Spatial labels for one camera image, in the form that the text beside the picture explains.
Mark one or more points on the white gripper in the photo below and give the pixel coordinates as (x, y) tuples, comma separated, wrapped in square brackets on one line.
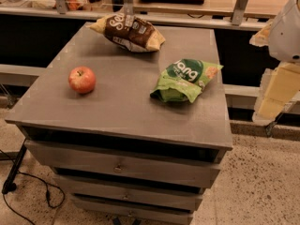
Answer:
[(286, 37)]

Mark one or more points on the brown chip bag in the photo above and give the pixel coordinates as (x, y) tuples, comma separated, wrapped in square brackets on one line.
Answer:
[(129, 32)]

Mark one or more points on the middle grey drawer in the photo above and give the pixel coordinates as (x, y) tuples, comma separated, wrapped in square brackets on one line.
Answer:
[(128, 193)]

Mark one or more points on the grey drawer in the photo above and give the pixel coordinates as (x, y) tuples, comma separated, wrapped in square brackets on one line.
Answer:
[(132, 210), (168, 170), (128, 193)]

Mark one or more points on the metal rail bracket middle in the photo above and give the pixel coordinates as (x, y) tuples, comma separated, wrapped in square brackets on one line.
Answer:
[(128, 0)]

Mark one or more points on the red apple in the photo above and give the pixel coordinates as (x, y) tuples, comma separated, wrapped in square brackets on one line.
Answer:
[(82, 80)]

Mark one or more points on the clear floor bracket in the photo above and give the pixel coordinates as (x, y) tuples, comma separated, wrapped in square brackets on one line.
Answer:
[(287, 107)]

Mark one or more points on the bottom grey drawer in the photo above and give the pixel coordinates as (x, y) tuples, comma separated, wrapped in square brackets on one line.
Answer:
[(132, 210)]

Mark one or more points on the green rice chip bag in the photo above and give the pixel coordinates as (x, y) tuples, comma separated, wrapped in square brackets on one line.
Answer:
[(184, 80)]

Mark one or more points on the black stand leg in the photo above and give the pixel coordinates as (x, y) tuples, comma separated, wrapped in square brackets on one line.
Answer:
[(16, 158)]

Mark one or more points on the metal rail bracket right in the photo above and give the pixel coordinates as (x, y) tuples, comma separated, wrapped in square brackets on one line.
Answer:
[(238, 11)]

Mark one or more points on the top grey drawer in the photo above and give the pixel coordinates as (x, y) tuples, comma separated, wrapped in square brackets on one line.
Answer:
[(168, 170)]

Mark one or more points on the grey drawer cabinet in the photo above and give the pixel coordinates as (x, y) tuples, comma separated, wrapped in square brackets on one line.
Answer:
[(119, 113)]

